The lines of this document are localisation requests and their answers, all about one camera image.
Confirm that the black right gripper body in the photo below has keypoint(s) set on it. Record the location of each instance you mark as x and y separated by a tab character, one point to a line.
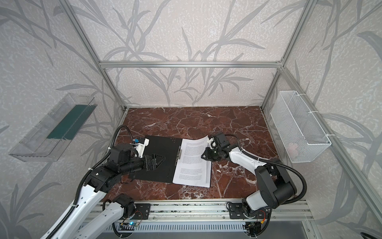
210	154

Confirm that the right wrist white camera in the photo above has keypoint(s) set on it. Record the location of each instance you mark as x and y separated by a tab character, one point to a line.
212	143

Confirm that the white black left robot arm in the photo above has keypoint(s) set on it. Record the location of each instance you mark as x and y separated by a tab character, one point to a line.
96	183

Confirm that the white black file folder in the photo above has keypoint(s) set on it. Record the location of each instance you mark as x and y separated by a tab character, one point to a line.
176	160

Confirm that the white wire mesh basket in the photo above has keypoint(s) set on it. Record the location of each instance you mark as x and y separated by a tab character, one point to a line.
301	134

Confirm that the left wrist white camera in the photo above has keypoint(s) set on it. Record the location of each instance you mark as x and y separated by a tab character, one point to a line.
139	145

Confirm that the aluminium cage frame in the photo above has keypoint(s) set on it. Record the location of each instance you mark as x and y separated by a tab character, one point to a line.
353	172

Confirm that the wrist white camera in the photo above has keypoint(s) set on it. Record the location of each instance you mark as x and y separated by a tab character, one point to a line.
212	143
139	145

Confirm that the clear plastic wall tray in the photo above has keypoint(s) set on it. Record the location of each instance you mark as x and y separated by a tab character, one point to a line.
47	141

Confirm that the green circuit board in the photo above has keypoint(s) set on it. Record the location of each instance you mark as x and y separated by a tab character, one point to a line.
129	226

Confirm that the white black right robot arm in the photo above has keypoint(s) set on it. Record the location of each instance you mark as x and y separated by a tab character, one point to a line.
277	183

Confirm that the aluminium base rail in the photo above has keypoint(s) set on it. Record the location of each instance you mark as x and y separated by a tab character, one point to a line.
216	210

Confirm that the printed paper sheet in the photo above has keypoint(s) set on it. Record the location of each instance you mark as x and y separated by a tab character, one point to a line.
191	169

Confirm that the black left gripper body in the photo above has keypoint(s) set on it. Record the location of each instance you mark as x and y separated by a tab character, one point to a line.
148	163

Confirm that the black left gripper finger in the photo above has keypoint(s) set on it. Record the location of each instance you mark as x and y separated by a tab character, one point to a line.
151	165
158	158

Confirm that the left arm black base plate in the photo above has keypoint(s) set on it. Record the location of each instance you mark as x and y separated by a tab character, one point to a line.
141	211

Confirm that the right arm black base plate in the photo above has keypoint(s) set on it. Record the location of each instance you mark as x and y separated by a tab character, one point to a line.
239	211

